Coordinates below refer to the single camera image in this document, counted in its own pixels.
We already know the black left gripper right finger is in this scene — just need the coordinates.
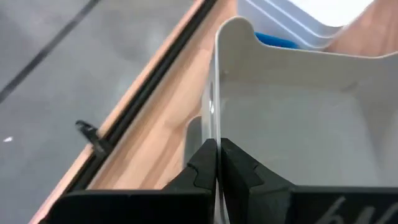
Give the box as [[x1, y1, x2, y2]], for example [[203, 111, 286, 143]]
[[218, 138, 398, 224]]

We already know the grey plastic basket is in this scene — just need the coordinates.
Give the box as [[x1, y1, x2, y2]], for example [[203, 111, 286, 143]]
[[201, 17, 398, 224]]

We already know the blue plastic mesh basket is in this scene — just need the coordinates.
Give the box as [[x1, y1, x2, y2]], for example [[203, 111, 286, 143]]
[[254, 31, 301, 50]]

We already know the black table clamp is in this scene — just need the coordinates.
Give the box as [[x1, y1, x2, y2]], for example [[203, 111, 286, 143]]
[[74, 119, 113, 157]]

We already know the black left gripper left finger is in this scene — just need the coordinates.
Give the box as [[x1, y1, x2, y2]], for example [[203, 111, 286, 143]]
[[39, 138, 218, 224]]

